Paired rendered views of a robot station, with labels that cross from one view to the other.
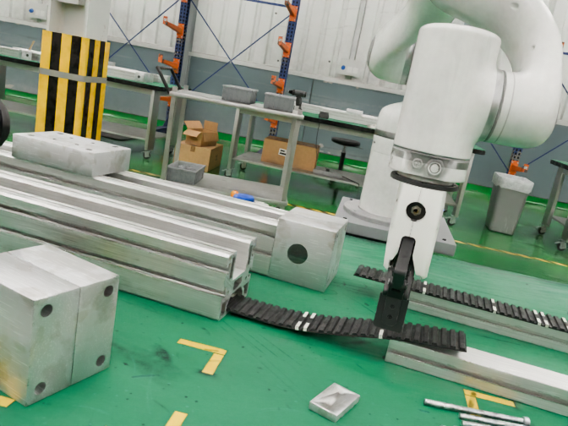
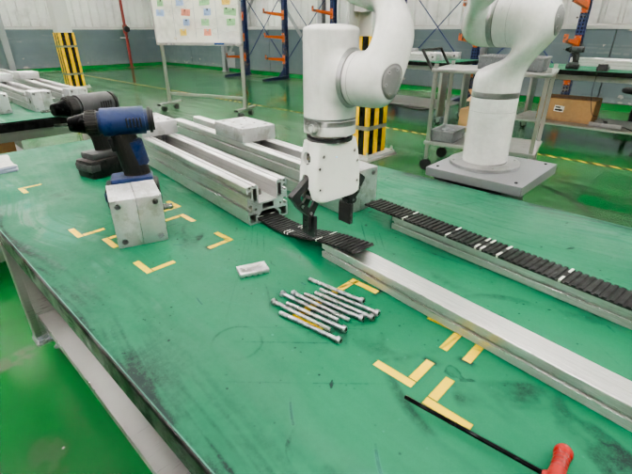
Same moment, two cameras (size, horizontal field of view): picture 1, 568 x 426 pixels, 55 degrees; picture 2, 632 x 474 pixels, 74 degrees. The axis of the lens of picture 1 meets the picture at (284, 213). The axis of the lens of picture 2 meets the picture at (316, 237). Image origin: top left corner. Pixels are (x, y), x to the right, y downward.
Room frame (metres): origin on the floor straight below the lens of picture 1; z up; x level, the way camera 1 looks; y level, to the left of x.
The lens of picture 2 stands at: (0.04, -0.53, 1.15)
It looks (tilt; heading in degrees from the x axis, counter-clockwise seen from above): 26 degrees down; 36
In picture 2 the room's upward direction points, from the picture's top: straight up
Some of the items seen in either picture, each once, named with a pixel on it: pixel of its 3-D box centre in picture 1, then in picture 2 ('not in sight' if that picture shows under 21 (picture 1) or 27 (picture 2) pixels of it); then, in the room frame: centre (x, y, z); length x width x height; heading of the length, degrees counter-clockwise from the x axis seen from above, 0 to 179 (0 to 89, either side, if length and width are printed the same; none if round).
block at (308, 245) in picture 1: (310, 245); (351, 184); (0.84, -0.05, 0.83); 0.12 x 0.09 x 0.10; 166
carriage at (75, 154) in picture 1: (72, 160); (244, 134); (0.94, 0.38, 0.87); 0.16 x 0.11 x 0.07; 76
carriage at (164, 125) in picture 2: not in sight; (150, 129); (0.82, 0.67, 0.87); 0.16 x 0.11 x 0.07; 76
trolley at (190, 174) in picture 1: (225, 150); (481, 112); (3.94, 0.50, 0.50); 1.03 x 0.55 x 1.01; 94
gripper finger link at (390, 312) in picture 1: (392, 304); (304, 218); (0.56, -0.13, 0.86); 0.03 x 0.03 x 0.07; 76
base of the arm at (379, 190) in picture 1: (390, 177); (488, 131); (1.27, -0.23, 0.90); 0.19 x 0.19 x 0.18
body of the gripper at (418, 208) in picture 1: (414, 219); (329, 163); (0.61, -0.15, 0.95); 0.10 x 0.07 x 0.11; 166
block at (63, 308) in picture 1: (49, 313); (143, 211); (0.46, 0.20, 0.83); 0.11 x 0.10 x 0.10; 153
